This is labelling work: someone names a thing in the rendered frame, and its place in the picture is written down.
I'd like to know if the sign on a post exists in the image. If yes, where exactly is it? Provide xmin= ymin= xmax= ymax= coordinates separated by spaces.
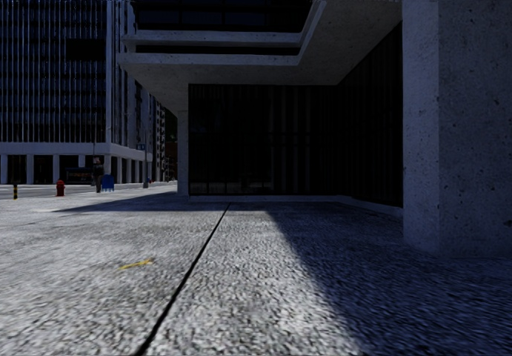
xmin=136 ymin=142 xmax=150 ymax=189

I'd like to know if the traffic light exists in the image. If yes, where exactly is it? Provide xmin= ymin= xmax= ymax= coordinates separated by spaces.
xmin=90 ymin=106 xmax=105 ymax=194

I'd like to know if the row of buildings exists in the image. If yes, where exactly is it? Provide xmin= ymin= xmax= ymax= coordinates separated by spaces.
xmin=148 ymin=94 xmax=179 ymax=182

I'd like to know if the black bus shelter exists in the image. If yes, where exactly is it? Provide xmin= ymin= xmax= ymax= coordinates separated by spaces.
xmin=64 ymin=167 xmax=95 ymax=185

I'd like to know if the pale concrete building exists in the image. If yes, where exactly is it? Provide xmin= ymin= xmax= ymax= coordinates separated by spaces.
xmin=116 ymin=0 xmax=512 ymax=261

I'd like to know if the glass tower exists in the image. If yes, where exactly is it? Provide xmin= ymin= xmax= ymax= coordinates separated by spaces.
xmin=0 ymin=0 xmax=153 ymax=185

